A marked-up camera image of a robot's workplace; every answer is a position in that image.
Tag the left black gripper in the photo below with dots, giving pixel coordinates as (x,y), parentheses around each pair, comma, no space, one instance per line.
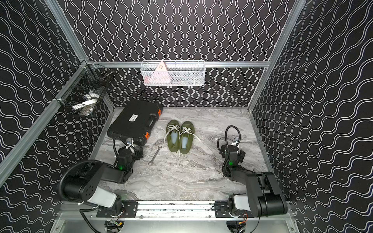
(136,153)

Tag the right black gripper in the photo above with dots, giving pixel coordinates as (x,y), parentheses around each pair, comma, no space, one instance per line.
(241,156)

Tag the olive green shoe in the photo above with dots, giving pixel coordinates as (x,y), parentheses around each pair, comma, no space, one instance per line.
(172,125)
(188,128)

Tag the light blue insole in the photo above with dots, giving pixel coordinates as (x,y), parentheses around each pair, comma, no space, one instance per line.
(174,137)
(184,141)

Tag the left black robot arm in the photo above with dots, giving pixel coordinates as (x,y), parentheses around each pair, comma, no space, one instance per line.
(80,184)

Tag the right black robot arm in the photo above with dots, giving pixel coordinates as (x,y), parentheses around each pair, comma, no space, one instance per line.
(263,196)

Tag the silver wrench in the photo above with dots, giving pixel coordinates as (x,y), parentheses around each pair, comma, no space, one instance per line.
(151,162)

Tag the black tool case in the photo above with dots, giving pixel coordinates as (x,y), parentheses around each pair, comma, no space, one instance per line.
(136,122)

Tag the white items in black basket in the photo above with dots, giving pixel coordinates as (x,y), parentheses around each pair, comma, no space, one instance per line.
(86,107)

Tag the pink triangle card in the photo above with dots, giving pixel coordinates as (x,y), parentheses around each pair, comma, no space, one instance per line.
(160,75)

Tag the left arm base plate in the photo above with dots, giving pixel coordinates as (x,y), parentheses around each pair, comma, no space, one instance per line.
(123,210)

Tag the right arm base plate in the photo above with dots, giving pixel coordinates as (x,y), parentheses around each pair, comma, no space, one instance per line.
(226,209)

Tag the black wire basket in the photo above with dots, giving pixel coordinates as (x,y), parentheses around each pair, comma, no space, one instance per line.
(93,77)

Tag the white wire basket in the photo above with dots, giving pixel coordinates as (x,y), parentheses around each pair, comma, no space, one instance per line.
(181,72)

